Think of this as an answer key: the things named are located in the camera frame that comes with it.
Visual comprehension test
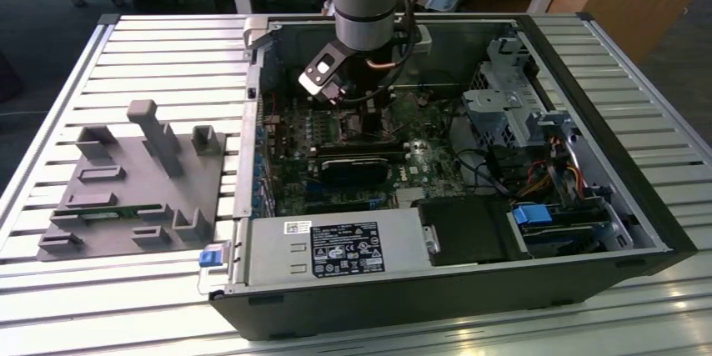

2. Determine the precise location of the green motherboard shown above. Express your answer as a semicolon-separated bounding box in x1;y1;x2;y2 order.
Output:
258;83;480;218

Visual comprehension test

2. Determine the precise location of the silver metal drive cage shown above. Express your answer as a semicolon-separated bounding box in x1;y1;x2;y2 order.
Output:
460;37;585;151

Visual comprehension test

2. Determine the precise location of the small silver heatsink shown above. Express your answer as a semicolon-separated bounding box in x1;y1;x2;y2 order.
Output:
396;187;425;208

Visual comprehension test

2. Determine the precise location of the black plastic shroud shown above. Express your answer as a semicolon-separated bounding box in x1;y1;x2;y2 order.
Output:
414;196;533;268

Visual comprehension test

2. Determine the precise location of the blue disk carrier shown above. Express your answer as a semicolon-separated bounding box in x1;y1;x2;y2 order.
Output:
513;203;553;228

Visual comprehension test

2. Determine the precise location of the grey power supply unit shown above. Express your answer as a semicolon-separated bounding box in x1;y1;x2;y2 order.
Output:
225;208;444;291

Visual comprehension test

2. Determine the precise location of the grey parts rack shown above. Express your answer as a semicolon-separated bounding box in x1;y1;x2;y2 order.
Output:
33;99;230;264

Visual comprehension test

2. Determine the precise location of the blue case latch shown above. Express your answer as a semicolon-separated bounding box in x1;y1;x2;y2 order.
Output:
198;241;233;268

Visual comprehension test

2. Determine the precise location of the green RAM stick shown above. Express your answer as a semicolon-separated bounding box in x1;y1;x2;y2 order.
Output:
81;204;168;220

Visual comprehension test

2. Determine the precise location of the open black PC case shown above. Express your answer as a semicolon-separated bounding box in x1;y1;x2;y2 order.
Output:
197;12;701;341

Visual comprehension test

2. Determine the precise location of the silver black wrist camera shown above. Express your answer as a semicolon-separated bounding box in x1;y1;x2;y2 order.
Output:
298;41;357;106

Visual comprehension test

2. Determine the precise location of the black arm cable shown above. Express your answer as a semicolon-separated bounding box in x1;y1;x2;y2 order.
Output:
394;0;420;82

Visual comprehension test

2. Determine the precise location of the yellow red wire bundle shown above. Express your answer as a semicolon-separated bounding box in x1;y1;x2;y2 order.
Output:
513;133;594;203

